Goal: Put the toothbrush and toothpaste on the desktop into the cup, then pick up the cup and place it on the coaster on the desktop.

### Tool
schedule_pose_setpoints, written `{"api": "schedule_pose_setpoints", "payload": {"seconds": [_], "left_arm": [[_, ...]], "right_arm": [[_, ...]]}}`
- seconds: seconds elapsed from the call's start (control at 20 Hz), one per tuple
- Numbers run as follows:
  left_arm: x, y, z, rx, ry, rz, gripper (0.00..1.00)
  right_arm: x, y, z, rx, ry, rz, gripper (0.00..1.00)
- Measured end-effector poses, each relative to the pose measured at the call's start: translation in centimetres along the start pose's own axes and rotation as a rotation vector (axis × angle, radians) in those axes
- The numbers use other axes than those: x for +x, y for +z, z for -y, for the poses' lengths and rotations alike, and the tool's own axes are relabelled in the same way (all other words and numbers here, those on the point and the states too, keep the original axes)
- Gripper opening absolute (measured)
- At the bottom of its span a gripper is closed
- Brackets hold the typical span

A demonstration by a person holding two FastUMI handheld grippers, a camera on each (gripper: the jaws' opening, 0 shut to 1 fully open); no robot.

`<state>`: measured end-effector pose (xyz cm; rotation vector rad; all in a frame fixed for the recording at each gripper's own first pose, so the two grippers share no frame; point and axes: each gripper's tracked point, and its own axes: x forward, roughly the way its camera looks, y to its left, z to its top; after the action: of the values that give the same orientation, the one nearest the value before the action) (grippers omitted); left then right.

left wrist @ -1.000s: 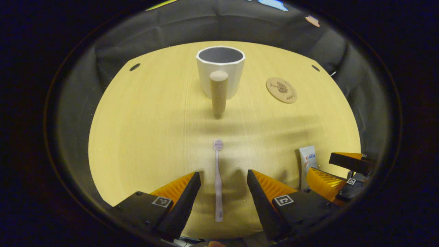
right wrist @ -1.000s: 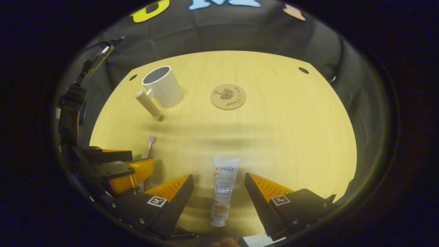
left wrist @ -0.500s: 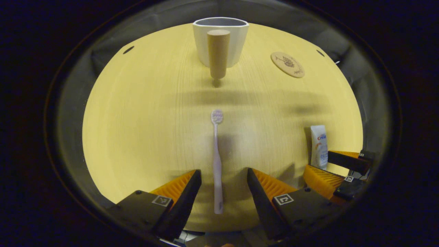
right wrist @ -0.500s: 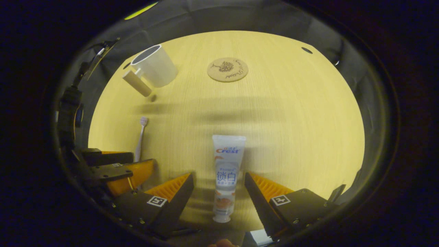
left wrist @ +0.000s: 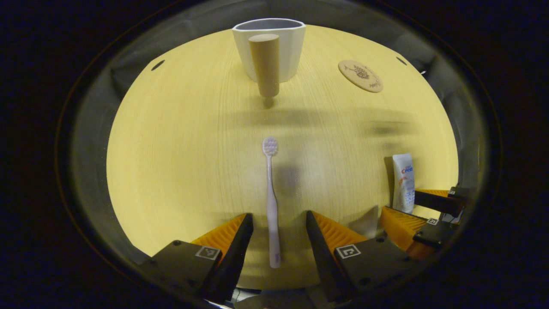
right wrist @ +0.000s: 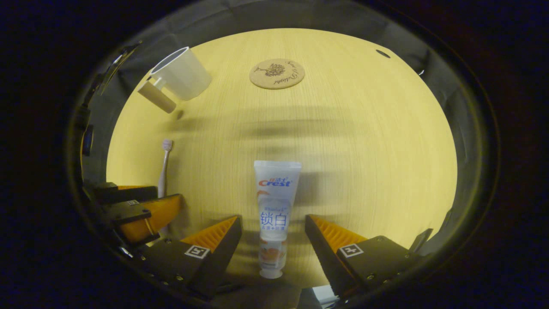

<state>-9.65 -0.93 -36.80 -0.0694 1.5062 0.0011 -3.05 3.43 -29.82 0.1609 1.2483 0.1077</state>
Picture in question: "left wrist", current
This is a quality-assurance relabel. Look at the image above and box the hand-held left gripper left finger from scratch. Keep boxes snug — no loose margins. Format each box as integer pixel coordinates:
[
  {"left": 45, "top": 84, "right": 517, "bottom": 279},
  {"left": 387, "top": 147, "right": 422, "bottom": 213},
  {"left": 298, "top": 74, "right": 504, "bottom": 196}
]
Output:
[{"left": 137, "top": 213, "right": 254, "bottom": 305}]

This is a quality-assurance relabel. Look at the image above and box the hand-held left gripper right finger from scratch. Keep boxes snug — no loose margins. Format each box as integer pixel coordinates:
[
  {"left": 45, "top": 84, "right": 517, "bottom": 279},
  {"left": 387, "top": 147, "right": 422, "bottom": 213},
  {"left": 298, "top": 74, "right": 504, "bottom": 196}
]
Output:
[{"left": 305, "top": 210, "right": 423, "bottom": 303}]

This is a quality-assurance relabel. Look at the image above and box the white toothpaste tube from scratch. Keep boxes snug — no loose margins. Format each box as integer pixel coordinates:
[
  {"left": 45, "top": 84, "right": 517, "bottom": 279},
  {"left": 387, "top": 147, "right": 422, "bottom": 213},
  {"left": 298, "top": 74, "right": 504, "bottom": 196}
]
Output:
[{"left": 392, "top": 153, "right": 416, "bottom": 214}]

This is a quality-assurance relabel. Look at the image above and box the lilac toothbrush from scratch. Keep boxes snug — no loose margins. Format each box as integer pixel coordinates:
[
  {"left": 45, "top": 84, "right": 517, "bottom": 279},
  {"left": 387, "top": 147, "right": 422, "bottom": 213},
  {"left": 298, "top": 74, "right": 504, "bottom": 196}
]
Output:
[{"left": 262, "top": 136, "right": 282, "bottom": 269}]

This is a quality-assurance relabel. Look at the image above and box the round wooden coaster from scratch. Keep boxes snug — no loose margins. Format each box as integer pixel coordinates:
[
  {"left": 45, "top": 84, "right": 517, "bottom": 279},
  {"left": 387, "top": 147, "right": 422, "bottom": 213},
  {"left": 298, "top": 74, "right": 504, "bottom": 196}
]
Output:
[{"left": 338, "top": 60, "right": 383, "bottom": 93}]

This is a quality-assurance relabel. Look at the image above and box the white cup with wooden handle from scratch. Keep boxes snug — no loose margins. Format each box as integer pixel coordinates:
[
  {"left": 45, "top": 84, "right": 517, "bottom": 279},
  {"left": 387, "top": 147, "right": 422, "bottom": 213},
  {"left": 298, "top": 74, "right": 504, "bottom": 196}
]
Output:
[{"left": 232, "top": 18, "right": 307, "bottom": 98}]

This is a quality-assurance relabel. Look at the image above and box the wooden desktop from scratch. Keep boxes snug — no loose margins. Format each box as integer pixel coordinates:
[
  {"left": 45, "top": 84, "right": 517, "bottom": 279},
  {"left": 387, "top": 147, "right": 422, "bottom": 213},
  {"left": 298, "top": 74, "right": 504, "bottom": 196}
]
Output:
[{"left": 106, "top": 24, "right": 459, "bottom": 290}]

